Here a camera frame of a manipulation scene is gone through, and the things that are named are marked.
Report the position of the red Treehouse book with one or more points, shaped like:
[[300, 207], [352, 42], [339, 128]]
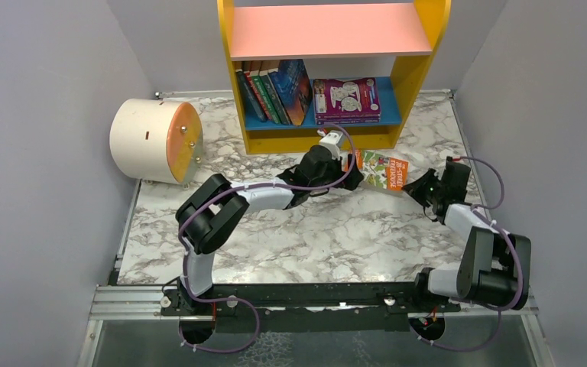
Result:
[[251, 70]]

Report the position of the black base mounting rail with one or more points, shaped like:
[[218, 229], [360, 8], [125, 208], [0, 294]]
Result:
[[301, 308]]

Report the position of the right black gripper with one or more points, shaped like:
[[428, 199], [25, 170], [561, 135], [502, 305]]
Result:
[[426, 190]]

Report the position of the Jane Eyre blue book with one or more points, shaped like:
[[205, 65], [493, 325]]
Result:
[[293, 87]]

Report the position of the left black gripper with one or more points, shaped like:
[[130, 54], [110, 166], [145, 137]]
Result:
[[341, 169]]

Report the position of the white cylindrical drum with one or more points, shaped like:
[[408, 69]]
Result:
[[157, 140]]

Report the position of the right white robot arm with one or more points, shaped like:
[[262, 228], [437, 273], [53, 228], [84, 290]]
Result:
[[495, 267]]

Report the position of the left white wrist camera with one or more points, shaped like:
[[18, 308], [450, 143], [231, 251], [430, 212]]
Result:
[[332, 141]]

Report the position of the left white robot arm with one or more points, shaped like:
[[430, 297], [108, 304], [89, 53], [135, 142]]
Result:
[[208, 218]]

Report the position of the Nineteen Eighty-Four dark book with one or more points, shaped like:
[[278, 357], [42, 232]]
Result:
[[252, 104]]

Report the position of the colourful wooden bookshelf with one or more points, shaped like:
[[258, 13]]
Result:
[[410, 32]]

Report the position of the orange paperback book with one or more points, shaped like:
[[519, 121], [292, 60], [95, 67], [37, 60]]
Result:
[[382, 173]]

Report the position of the green Treehouse book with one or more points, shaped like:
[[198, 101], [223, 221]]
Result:
[[273, 100]]

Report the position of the purple paperback book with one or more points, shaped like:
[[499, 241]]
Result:
[[354, 98], [349, 121]]

